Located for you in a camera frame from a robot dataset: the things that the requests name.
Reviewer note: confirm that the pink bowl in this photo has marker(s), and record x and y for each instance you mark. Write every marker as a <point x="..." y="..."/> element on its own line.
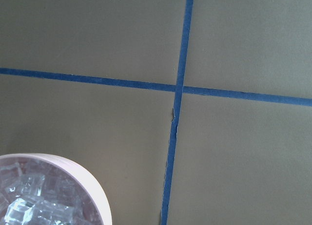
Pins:
<point x="80" y="174"/>

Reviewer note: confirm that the clear ice cubes pile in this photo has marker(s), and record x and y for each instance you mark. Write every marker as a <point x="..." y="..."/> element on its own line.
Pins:
<point x="37" y="193"/>

